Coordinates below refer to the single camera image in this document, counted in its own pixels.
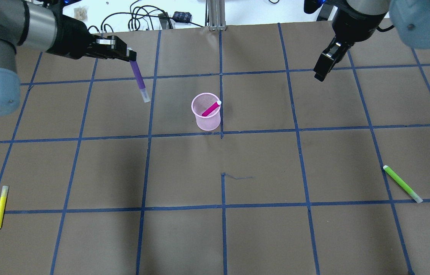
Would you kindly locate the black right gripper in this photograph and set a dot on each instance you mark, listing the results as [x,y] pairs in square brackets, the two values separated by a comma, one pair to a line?
[353,25]

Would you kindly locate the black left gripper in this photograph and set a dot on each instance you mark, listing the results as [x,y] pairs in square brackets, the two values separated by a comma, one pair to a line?
[70,38]

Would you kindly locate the purple highlighter pen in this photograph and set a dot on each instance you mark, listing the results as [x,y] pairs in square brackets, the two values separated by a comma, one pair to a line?
[139,76]

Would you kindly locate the pink highlighter pen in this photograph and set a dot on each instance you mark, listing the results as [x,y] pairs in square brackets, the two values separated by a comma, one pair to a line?
[211,109]

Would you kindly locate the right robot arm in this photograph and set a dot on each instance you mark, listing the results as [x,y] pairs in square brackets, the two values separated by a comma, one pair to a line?
[411,18]

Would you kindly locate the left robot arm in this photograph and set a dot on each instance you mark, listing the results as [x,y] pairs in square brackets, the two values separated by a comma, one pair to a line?
[44,27]

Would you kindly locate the pink mesh cup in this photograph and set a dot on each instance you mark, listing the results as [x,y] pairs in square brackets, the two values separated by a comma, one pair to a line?
[206,108]

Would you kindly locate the plaid pouch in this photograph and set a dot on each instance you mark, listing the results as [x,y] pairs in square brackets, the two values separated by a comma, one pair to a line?
[182,17]

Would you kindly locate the green highlighter pen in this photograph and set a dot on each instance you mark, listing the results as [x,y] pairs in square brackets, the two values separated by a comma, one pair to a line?
[402,184]

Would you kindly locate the yellow highlighter pen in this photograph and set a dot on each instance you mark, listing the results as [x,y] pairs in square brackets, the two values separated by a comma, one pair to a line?
[3,200]

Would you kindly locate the aluminium frame post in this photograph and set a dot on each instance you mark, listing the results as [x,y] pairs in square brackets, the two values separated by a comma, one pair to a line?
[216,15]

